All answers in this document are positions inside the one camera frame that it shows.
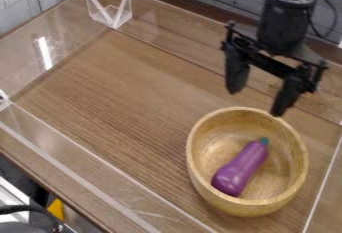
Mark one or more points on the brown wooden bowl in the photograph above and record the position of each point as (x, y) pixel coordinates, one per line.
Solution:
(217, 139)

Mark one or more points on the clear acrylic corner bracket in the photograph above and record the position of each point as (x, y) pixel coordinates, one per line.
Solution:
(113, 16)

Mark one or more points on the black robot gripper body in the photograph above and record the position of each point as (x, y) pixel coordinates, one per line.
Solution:
(276, 49)

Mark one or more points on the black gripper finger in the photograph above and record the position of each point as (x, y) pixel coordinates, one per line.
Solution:
(288, 95)
(237, 69)

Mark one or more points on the yellow object under table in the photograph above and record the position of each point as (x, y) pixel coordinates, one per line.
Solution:
(56, 209)

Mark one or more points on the clear acrylic tray wall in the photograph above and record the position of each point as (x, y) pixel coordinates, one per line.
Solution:
(102, 102)

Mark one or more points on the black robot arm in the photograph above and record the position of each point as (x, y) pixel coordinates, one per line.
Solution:
(274, 47)

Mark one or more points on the purple toy eggplant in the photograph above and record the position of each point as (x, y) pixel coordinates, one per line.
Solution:
(233, 176)

